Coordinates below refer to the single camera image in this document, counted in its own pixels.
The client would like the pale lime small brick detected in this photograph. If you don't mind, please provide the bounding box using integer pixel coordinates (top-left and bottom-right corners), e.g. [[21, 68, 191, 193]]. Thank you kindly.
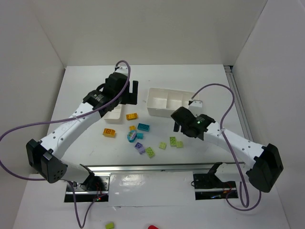
[[176, 141, 183, 148]]

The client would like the orange two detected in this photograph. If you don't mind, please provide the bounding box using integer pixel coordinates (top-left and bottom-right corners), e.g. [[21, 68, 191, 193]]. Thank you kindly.
[[126, 113, 138, 121]]

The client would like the pale lime square brick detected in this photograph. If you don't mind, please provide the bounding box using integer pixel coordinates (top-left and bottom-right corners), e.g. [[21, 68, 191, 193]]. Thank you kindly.
[[159, 142, 167, 150]]

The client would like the small orange brick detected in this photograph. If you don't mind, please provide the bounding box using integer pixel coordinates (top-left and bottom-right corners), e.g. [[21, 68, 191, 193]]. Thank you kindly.
[[129, 125, 136, 131]]

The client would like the teal printed oval brick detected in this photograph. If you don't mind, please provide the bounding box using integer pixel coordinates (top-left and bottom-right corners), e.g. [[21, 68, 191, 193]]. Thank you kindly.
[[127, 130, 137, 143]]

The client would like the lime two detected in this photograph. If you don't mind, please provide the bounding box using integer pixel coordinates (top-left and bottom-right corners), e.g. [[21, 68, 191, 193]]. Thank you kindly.
[[145, 147, 155, 158]]

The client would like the small teal brick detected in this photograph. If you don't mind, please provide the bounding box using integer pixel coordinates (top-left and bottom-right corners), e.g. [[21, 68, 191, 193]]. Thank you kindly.
[[136, 133, 143, 139]]

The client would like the orange curved brick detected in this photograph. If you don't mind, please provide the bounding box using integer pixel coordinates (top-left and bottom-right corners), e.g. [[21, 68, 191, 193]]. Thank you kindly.
[[103, 128, 116, 138]]

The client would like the purple brick with studs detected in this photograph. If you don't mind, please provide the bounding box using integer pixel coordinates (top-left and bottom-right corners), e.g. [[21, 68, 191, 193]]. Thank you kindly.
[[134, 142, 146, 155]]

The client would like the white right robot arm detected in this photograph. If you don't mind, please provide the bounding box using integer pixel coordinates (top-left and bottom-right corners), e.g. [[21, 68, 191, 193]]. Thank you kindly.
[[171, 100, 284, 193]]

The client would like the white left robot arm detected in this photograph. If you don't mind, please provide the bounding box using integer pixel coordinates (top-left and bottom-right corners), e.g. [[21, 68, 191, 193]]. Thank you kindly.
[[26, 65, 138, 190]]

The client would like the narrow white compartment tray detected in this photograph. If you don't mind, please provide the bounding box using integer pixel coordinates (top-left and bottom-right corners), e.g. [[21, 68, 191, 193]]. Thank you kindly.
[[103, 104, 123, 124]]

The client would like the wide white compartment tray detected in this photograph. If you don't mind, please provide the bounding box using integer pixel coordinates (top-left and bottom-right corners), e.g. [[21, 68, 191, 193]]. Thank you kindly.
[[146, 88, 195, 118]]

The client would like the red object at edge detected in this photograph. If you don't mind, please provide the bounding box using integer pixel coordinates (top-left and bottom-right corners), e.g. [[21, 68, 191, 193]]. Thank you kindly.
[[148, 225, 159, 229]]

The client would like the lime brick on foreground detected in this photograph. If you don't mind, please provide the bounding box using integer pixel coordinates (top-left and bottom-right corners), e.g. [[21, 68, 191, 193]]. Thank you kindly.
[[105, 222, 115, 229]]

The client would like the aluminium rail right side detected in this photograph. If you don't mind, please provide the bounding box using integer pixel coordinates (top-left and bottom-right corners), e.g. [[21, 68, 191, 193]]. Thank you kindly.
[[224, 65, 253, 141]]

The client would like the aluminium rail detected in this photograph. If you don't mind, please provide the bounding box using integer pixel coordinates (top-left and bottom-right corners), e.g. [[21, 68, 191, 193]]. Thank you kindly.
[[224, 65, 253, 141], [37, 162, 246, 174]]

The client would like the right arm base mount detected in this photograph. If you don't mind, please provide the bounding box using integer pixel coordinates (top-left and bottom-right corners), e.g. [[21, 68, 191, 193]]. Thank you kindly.
[[191, 162, 238, 200]]

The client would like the aluminium rail front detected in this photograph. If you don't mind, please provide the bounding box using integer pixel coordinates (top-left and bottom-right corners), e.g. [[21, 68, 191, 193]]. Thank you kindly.
[[37, 162, 246, 174]]

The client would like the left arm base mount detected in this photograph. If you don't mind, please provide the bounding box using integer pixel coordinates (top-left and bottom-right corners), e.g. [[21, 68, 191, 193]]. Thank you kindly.
[[73, 172, 111, 203]]

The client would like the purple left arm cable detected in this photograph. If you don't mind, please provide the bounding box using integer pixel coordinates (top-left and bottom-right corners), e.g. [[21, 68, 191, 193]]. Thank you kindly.
[[0, 60, 131, 229]]

